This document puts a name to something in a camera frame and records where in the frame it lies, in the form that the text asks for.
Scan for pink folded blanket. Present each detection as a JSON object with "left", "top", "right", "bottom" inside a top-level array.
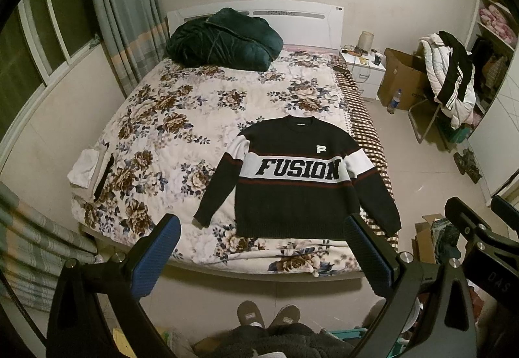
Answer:
[{"left": 478, "top": 5, "right": 517, "bottom": 47}]

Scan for floral bed quilt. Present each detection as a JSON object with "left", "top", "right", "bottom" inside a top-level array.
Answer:
[{"left": 71, "top": 48, "right": 361, "bottom": 277}]

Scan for right grey slipper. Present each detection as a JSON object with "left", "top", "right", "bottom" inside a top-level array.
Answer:
[{"left": 269, "top": 304, "right": 301, "bottom": 328}]

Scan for brown checkered bed sheet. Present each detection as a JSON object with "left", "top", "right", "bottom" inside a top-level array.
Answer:
[{"left": 330, "top": 51, "right": 400, "bottom": 251}]

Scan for white folded cloth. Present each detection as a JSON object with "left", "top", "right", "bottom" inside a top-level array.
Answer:
[{"left": 67, "top": 149, "right": 99, "bottom": 188}]

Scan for small cardboard box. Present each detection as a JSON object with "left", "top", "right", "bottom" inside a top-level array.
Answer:
[{"left": 412, "top": 214, "right": 443, "bottom": 264}]

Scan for left grey slipper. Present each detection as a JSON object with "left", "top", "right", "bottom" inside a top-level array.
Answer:
[{"left": 237, "top": 300, "right": 265, "bottom": 329}]

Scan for dark green folded blanket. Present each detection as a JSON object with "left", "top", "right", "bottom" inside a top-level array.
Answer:
[{"left": 165, "top": 7, "right": 283, "bottom": 71}]

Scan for metal folding chair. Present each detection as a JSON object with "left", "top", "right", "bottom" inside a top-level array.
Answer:
[{"left": 407, "top": 99, "right": 451, "bottom": 152}]

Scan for white black jacket pile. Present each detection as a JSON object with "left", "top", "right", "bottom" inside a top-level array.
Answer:
[{"left": 419, "top": 31, "right": 476, "bottom": 130}]

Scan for striped cloth lower left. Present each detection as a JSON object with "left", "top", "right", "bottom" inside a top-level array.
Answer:
[{"left": 0, "top": 184, "right": 98, "bottom": 312}]

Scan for white bed headboard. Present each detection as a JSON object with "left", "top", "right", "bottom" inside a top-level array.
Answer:
[{"left": 166, "top": 0, "right": 344, "bottom": 50}]

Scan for cream table lamp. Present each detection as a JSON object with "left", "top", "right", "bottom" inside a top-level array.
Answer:
[{"left": 357, "top": 31, "right": 374, "bottom": 53}]

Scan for black white Fusion sweater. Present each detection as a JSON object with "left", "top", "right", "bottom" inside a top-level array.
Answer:
[{"left": 194, "top": 115, "right": 401, "bottom": 241}]

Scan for white nightstand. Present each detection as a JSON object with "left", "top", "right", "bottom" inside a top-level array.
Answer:
[{"left": 341, "top": 49, "right": 385, "bottom": 101}]

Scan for plastic water bottle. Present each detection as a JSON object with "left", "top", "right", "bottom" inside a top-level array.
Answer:
[{"left": 386, "top": 89, "right": 402, "bottom": 115}]

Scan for white wardrobe shelf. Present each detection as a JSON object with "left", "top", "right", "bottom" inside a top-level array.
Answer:
[{"left": 465, "top": 0, "right": 518, "bottom": 195}]

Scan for grey slipper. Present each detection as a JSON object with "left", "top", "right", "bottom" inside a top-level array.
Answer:
[
  {"left": 269, "top": 304, "right": 301, "bottom": 328},
  {"left": 237, "top": 300, "right": 265, "bottom": 329}
]

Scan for dark camouflage shoes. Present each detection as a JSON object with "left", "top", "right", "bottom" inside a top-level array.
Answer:
[{"left": 453, "top": 149, "right": 482, "bottom": 184}]

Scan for green striped curtain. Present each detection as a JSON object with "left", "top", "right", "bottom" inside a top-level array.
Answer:
[{"left": 92, "top": 0, "right": 168, "bottom": 96}]

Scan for large cardboard box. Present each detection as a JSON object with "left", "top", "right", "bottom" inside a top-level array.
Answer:
[{"left": 377, "top": 48, "right": 428, "bottom": 110}]

